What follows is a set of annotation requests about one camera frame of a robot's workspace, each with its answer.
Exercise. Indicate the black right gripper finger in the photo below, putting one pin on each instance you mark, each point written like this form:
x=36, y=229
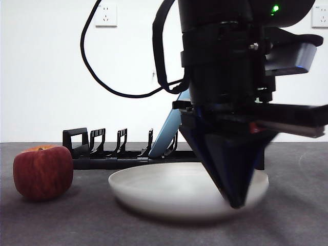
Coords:
x=198, y=133
x=235, y=166

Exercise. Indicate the cream yellow plate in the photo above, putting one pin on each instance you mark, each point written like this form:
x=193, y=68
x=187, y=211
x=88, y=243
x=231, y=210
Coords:
x=164, y=192

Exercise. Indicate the red apple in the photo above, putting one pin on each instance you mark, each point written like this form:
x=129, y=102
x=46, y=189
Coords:
x=42, y=174

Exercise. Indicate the blue plate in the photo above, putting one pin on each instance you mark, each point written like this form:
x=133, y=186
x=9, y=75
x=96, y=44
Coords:
x=167, y=128

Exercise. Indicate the black plate rack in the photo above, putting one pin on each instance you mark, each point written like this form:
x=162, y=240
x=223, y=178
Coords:
x=102, y=164

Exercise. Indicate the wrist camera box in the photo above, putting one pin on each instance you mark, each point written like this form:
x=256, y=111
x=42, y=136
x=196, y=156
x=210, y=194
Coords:
x=289, y=57

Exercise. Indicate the white wall socket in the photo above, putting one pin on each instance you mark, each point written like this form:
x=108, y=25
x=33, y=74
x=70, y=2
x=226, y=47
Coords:
x=109, y=18
x=320, y=20

